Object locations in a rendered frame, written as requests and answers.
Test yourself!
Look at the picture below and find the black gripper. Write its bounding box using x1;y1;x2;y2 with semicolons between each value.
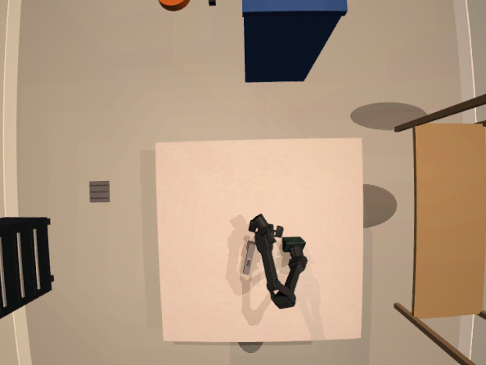
249;220;284;238

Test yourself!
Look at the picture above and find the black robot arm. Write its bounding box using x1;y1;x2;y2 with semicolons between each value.
252;214;308;309

